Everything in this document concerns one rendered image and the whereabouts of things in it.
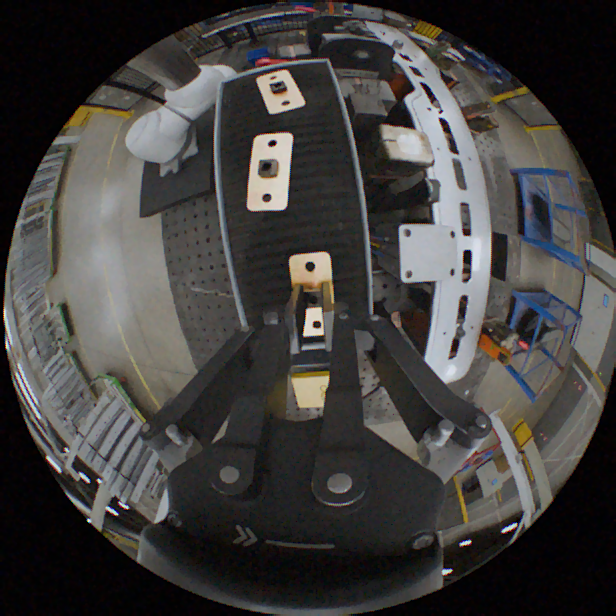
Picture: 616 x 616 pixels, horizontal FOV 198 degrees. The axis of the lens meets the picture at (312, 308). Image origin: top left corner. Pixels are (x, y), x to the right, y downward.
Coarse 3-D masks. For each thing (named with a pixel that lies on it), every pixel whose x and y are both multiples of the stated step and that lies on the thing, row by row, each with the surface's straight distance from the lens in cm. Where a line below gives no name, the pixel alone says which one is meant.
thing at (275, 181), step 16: (256, 144) 22; (288, 144) 21; (256, 160) 21; (272, 160) 20; (288, 160) 20; (256, 176) 21; (272, 176) 20; (288, 176) 20; (256, 192) 20; (272, 192) 20; (256, 208) 20; (272, 208) 20
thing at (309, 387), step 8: (296, 376) 26; (304, 376) 26; (312, 376) 26; (320, 376) 26; (328, 376) 26; (296, 384) 27; (304, 384) 27; (312, 384) 27; (320, 384) 27; (296, 392) 28; (304, 392) 28; (312, 392) 28; (320, 392) 28; (304, 400) 29; (312, 400) 29; (320, 400) 29
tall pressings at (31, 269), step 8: (40, 232) 720; (32, 240) 713; (40, 240) 709; (16, 248) 743; (24, 248) 710; (32, 248) 712; (40, 248) 735; (16, 256) 718; (24, 256) 706; (32, 256) 705; (40, 256) 707; (48, 256) 677; (24, 264) 709; (32, 264) 725; (40, 264) 679; (48, 264) 675; (16, 272) 711; (24, 272) 681; (32, 272) 679; (48, 272) 679; (16, 280) 680; (32, 280) 678; (40, 280) 676; (16, 288) 733; (24, 288) 679; (16, 296) 707
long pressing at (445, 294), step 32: (416, 64) 71; (416, 96) 54; (448, 96) 64; (416, 128) 46; (448, 160) 48; (448, 192) 45; (480, 192) 52; (448, 224) 44; (480, 224) 50; (480, 256) 50; (448, 288) 46; (480, 288) 52; (448, 320) 49; (480, 320) 57; (448, 352) 54
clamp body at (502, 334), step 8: (464, 296) 86; (464, 304) 77; (464, 312) 73; (488, 320) 69; (496, 320) 70; (488, 328) 64; (496, 328) 65; (504, 328) 68; (480, 336) 66; (488, 336) 63; (496, 336) 61; (504, 336) 62; (512, 336) 64; (504, 344) 61; (512, 344) 66; (512, 352) 69; (496, 360) 63
